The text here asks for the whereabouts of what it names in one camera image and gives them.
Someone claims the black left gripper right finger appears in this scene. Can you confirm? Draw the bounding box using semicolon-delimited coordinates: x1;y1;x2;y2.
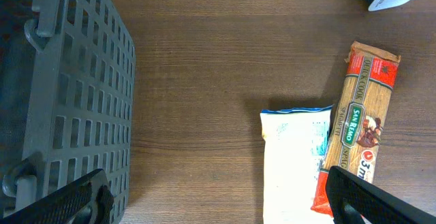
326;166;435;224

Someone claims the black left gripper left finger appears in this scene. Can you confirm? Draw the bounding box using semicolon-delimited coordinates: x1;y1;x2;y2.
1;169;114;224

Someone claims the San Remo spaghetti pack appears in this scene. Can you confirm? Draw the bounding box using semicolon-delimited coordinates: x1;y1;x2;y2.
311;41;401;216

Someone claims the large cream wipes bag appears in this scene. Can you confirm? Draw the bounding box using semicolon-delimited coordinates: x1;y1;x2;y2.
260;106;333;224

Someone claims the grey plastic mesh basket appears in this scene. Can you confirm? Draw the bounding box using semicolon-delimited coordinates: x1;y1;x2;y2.
1;0;136;223

